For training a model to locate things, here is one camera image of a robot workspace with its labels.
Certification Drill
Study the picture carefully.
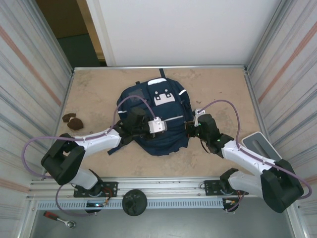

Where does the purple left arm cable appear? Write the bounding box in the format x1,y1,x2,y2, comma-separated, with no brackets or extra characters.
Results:
23,95,157,217

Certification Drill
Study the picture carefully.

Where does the large brown lump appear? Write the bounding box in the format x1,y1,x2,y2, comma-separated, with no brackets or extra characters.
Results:
67,118,84,131

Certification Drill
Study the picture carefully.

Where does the black round knob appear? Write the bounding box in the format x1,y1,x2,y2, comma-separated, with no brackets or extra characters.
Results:
121,188,148,217

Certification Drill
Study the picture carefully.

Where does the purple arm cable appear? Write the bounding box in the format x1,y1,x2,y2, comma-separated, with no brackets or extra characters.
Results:
198,99,312,213
23,95,157,217

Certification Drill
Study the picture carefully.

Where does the aluminium mounting rail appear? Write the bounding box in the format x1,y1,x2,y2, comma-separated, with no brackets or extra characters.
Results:
29,176,296,201

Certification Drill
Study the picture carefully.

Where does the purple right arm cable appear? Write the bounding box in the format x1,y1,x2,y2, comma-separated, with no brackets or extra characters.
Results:
198,99,312,213

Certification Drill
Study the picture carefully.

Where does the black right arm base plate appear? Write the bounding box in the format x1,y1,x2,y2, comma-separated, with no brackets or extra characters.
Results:
203,180,248,197

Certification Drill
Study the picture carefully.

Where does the small brown lump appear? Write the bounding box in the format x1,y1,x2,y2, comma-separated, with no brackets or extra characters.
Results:
61,113,77,123

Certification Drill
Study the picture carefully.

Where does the navy blue backpack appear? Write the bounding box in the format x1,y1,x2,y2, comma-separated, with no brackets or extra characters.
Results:
107,68,193,157

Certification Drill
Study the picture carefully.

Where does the aluminium table edge bar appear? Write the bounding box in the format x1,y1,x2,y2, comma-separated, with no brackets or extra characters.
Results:
73,64,248,75

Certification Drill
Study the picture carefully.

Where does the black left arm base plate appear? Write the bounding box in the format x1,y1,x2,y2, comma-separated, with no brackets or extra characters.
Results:
73,181,118,198

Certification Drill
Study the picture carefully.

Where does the grey slotted cable duct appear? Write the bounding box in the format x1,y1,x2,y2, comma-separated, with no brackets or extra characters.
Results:
36,199,225,211

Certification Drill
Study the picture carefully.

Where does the red handled ratchet wrench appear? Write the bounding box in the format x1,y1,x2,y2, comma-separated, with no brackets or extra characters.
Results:
43,211,76,229

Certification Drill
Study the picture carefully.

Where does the grey and white tray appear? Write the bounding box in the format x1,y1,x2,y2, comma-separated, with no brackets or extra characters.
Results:
242,132,283,162

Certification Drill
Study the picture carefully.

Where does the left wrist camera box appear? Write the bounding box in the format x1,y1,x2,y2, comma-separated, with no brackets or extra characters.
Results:
148,118,168,134

